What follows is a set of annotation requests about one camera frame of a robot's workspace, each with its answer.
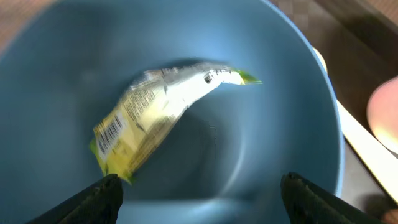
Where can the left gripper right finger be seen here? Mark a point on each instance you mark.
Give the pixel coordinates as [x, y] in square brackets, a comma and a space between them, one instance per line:
[307, 203]

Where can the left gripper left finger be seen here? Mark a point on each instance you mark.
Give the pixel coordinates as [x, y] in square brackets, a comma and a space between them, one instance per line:
[98, 203]

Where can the yellow green snack wrapper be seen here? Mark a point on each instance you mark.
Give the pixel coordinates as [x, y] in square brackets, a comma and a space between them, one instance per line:
[149, 109]

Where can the pink plastic cup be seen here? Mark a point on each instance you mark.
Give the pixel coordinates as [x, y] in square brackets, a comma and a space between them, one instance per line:
[382, 114]

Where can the yellow plastic spoon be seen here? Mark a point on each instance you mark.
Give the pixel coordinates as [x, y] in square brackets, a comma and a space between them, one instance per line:
[379, 161]

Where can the dark blue plate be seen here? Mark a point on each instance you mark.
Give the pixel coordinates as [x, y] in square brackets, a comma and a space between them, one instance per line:
[221, 163]

